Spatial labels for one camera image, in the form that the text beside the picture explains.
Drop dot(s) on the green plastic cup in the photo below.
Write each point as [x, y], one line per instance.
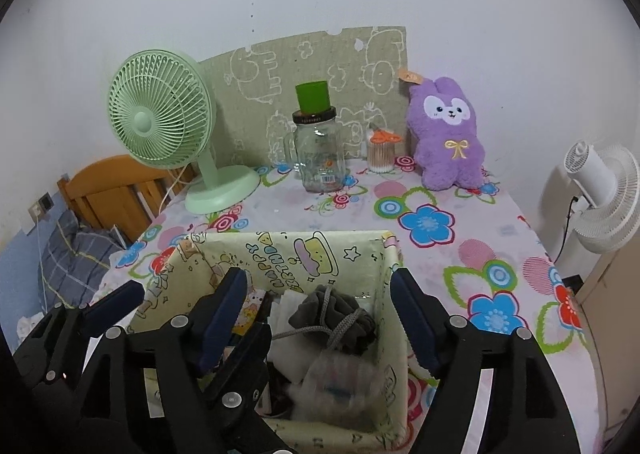
[312, 96]

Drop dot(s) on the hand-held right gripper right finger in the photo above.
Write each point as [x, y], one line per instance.
[415, 324]

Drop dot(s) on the green desk fan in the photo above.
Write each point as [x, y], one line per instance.
[145, 121]

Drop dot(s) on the green cartoon printed board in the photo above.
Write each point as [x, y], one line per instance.
[280, 74]

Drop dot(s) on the dark object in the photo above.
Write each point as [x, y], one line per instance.
[573, 285]

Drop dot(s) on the glass mug jar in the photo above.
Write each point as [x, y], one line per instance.
[320, 159]

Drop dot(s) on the yellow cartoon storage box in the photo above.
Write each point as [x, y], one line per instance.
[280, 254]

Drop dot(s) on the wall outlet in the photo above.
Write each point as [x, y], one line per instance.
[40, 206]

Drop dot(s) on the wooden headboard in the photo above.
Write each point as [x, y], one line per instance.
[110, 194]

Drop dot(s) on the grey plaid pillow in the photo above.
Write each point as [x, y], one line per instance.
[70, 254]

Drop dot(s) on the purple plush bunny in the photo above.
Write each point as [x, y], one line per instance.
[445, 159]

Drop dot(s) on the white crumpled cloth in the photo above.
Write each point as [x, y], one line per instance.
[30, 326]

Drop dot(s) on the white floor fan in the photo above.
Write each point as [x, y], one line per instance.
[610, 214]

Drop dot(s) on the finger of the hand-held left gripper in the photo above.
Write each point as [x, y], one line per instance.
[245, 354]
[117, 300]

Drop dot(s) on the cotton swab jar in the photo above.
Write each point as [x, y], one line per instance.
[380, 156]

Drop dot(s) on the beige door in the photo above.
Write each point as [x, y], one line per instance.
[612, 314]

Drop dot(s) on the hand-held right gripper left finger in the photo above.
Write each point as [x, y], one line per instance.
[222, 319]

